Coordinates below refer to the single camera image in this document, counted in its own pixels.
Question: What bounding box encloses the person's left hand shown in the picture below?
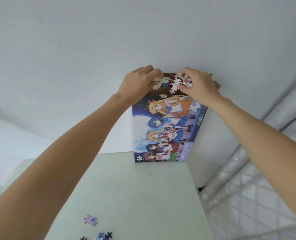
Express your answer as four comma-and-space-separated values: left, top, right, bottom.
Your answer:
116, 65, 165, 108

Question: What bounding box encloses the person's right hand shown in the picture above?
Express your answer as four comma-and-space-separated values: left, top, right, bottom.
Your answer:
178, 67, 224, 109

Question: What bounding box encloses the handful of puzzle pieces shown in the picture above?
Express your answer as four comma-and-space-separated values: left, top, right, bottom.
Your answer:
152, 72, 193, 99

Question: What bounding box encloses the cartoon print puzzle box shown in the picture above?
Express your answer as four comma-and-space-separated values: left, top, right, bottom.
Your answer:
132, 72, 221, 163

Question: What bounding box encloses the pile of puzzle pieces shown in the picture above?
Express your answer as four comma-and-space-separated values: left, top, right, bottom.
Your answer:
79, 214, 113, 240

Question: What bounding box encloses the person's right forearm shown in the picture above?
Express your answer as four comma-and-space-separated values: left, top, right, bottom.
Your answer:
209, 97, 296, 240

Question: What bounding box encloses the person's left forearm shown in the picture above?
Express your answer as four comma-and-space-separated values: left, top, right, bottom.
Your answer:
0, 94, 134, 240

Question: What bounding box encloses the grey patterned curtain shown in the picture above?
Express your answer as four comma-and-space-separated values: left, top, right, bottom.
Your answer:
199, 72, 296, 240

